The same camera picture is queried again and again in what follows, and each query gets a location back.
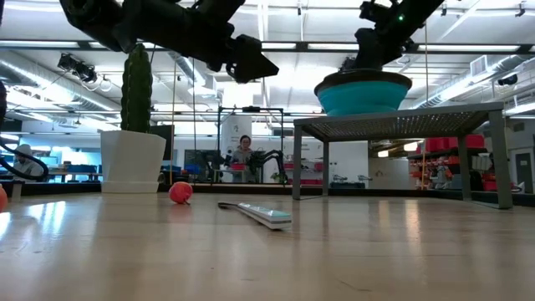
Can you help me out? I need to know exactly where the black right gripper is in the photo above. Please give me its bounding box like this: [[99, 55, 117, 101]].
[[341, 27, 405, 71]]

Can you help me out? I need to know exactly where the red bin shelf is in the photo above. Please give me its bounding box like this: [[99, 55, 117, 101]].
[[407, 133, 488, 191]]

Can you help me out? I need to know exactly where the grey perforated metal riser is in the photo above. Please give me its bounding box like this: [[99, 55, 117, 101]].
[[291, 102, 514, 210]]

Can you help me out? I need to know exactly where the black rig camera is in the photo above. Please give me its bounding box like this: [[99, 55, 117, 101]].
[[57, 53, 99, 84]]

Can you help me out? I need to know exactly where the green cactus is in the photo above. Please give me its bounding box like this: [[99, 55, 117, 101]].
[[120, 41, 154, 134]]

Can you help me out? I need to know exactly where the black aluminium table frame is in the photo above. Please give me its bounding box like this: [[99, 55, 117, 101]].
[[0, 180, 535, 209]]

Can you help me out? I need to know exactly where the blue collapsible bowl grey rim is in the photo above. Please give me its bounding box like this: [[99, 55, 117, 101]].
[[313, 69, 414, 117]]

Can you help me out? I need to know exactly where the background black station frame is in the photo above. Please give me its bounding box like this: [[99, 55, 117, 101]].
[[216, 106, 285, 185]]

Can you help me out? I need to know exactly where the grey door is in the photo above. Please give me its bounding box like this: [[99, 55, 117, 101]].
[[514, 152, 534, 194]]

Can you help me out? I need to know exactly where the black looping cable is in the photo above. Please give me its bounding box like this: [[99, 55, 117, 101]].
[[0, 81, 49, 183]]

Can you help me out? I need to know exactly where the person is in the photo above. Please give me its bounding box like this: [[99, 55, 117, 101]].
[[228, 134, 257, 184], [11, 144, 45, 176]]

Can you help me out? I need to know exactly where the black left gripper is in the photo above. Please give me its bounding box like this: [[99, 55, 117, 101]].
[[166, 0, 280, 84]]

